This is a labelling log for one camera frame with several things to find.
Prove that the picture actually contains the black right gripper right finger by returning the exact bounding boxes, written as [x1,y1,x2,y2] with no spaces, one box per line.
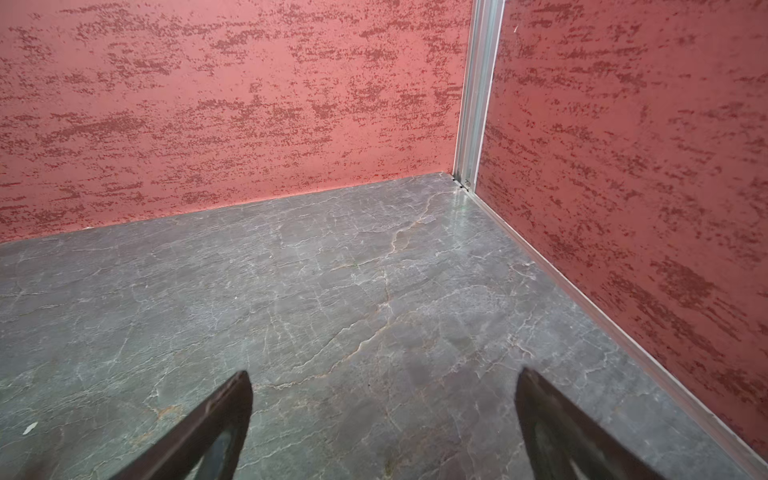
[514,367,662,479]

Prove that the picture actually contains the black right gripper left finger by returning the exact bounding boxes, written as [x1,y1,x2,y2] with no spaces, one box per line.
[114,370,253,479]

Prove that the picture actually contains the aluminium corner post right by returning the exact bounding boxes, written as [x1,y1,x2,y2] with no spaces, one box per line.
[452,0,505,192]

